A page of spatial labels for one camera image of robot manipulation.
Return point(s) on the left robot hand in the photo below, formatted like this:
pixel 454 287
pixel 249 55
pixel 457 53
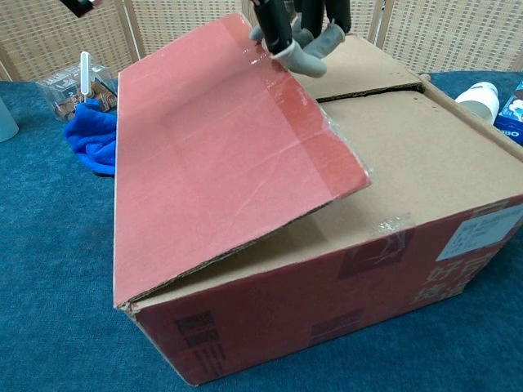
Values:
pixel 302 61

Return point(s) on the red cardboard shipping box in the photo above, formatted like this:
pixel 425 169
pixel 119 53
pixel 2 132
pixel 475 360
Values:
pixel 204 163

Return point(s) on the blue Oreo package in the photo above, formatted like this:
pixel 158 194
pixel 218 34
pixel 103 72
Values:
pixel 510 120

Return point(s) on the wicker folding screen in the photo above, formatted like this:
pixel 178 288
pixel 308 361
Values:
pixel 163 24

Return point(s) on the blue cloth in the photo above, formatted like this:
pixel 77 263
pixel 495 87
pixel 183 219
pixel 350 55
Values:
pixel 94 139

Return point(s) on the clear bag of brown snacks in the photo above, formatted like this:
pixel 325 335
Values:
pixel 61 87

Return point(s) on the teal fabric table cover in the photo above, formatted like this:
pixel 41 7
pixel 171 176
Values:
pixel 53 265

